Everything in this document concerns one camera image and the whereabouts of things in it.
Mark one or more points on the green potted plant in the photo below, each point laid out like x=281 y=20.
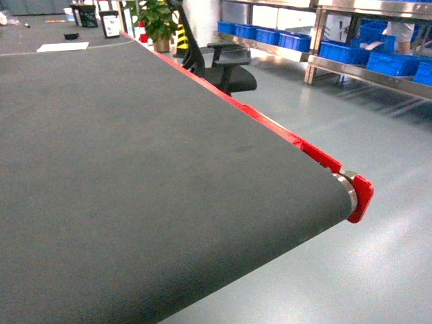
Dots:
x=157 y=17

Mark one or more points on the white flat board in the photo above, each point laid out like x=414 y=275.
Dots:
x=60 y=47

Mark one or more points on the black office chair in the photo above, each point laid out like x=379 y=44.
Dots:
x=228 y=75

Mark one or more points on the red conveyor side rail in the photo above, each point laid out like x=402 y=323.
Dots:
x=361 y=189

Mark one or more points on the framed white sign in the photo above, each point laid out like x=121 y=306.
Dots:
x=110 y=23

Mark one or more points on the stainless steel shelf rack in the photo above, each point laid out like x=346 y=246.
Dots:
x=347 y=59

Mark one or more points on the yellow black striped post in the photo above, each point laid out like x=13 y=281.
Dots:
x=181 y=45

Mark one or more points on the person in white shorts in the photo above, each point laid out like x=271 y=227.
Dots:
x=403 y=33

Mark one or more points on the black wire basket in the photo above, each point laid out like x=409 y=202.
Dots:
x=84 y=15

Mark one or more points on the small black object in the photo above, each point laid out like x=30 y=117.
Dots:
x=71 y=36

